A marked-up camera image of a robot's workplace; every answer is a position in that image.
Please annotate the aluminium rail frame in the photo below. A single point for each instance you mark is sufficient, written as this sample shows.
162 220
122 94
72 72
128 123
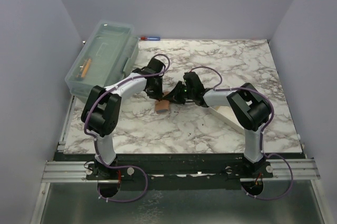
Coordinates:
74 142

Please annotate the red blue screwdriver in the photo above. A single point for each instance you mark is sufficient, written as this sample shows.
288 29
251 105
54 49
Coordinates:
150 38

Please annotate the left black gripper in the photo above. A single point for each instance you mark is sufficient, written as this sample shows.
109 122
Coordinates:
158 95

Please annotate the orange tool inside box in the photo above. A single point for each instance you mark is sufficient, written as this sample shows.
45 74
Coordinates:
84 69

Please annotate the tan leather card holder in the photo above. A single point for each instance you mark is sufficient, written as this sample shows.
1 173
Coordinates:
162 106

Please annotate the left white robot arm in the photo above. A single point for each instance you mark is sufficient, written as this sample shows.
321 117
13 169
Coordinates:
101 112

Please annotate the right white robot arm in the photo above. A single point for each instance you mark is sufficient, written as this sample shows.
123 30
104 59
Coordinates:
252 109

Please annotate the clear green plastic box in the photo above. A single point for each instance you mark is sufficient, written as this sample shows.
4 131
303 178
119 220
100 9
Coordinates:
113 49

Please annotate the white rectangular tray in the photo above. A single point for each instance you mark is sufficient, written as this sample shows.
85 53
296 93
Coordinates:
226 115

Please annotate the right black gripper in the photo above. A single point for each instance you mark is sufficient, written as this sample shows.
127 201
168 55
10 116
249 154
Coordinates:
174 97

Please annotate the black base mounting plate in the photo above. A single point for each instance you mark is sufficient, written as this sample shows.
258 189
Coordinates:
135 172

